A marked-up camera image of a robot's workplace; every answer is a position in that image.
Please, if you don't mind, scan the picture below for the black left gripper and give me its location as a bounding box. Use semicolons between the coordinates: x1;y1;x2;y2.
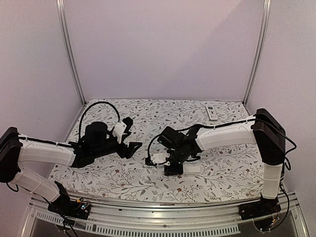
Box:
92;131;142;159

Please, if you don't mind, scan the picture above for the aluminium frame post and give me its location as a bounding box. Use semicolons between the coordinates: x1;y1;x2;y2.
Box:
242;0;271;107
56;0;86;105

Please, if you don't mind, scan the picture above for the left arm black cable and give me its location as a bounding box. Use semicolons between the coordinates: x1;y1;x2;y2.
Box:
79;101;120;141

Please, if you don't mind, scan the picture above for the long white remote control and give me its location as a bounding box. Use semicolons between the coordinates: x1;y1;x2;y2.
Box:
183;165;200;175

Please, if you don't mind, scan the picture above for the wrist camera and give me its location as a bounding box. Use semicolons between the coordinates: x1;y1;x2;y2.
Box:
145;153;170;166
112;117;133;144

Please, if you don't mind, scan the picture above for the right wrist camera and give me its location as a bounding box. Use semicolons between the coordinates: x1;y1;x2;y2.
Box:
145;153;170;166

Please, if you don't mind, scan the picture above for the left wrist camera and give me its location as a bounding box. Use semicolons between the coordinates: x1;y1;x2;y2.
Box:
112;117;133;144

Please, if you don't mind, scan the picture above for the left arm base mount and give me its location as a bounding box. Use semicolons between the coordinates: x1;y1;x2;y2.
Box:
48;181;91;220

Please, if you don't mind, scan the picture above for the left aluminium frame post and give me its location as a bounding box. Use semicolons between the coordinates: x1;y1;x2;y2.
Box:
56;0;86;105

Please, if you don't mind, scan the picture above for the floral patterned table mat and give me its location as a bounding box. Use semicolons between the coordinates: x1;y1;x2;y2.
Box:
48;98;277;203

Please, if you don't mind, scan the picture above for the right aluminium frame post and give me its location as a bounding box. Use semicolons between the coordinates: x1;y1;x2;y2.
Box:
242;0;271;107

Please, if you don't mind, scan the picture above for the white air conditioner remote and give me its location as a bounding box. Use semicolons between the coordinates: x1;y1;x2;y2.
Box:
206;106;218;121

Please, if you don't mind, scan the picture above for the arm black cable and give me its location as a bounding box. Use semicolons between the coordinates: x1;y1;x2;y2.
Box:
147;133;163;158
79;101;120;141

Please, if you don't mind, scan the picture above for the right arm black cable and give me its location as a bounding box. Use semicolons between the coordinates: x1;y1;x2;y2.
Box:
147;133;163;158

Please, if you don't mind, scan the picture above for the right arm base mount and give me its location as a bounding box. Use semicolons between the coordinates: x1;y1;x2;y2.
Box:
238;196;281;220

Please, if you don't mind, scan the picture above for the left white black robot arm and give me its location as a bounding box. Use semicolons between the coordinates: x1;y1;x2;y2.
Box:
0;121;142;214

